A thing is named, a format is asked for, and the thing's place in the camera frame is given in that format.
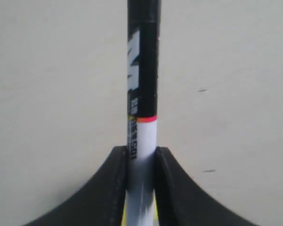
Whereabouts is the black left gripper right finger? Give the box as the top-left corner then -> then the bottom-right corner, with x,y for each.
155,147 -> 253,226

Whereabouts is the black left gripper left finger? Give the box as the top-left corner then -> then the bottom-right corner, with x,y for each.
28,146 -> 127,226

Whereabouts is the black and white marker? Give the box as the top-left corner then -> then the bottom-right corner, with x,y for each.
125,0 -> 161,226

